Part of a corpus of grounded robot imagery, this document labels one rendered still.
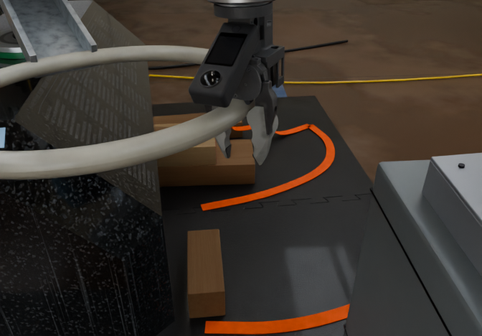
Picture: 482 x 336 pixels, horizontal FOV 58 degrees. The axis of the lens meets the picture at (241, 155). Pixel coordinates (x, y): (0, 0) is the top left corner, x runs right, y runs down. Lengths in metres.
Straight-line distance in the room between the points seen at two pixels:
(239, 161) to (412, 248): 1.48
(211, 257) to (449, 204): 1.06
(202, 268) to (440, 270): 1.04
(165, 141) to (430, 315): 0.40
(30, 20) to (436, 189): 0.87
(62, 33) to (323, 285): 1.18
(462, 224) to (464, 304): 0.10
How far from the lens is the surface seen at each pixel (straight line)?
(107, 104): 1.19
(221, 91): 0.47
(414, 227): 0.64
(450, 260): 0.59
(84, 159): 0.47
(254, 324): 1.52
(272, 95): 0.54
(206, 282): 1.48
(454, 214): 0.62
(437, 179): 0.65
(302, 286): 1.63
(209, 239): 1.62
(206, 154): 1.99
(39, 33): 1.03
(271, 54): 0.56
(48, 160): 0.48
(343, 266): 1.73
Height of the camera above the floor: 1.23
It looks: 32 degrees down
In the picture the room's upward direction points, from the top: straight up
